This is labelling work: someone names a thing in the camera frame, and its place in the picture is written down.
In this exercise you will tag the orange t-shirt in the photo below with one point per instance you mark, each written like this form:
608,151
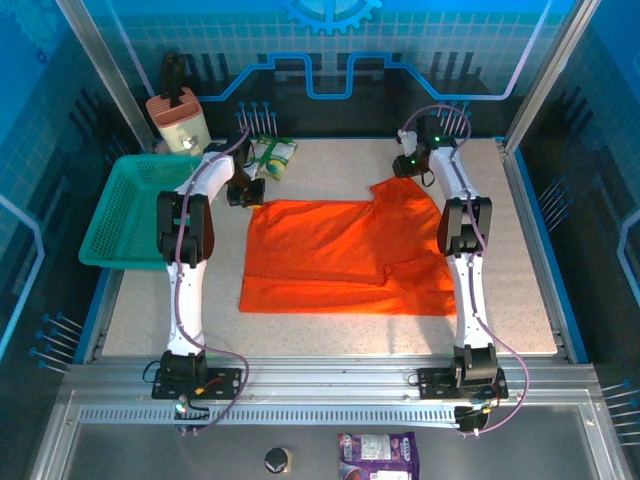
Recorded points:
325,260

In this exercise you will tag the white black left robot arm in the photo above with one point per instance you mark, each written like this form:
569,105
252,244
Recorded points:
187,300

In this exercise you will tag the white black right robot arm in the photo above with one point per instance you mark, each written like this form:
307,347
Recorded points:
467,300

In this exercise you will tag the green snack packet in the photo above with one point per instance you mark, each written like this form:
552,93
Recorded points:
277,155

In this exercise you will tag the cream knife holder pink top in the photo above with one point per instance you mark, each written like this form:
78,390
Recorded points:
182,127

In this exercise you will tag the teal plastic mesh basket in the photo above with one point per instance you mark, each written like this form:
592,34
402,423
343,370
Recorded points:
125,220

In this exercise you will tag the black round knob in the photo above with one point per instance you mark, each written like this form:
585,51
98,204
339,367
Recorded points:
277,460

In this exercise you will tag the purple snack packet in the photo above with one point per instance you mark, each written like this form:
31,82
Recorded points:
377,455

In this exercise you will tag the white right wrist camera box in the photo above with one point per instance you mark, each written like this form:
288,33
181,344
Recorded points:
406,141

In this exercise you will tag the aluminium frame post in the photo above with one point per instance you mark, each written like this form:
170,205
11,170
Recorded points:
100,60
550,65

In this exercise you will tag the aluminium mounting rail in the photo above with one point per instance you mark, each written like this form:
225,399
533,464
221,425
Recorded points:
325,372

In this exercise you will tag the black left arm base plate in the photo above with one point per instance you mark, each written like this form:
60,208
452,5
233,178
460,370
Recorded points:
225,385

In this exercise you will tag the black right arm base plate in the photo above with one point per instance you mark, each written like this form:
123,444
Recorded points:
432,382

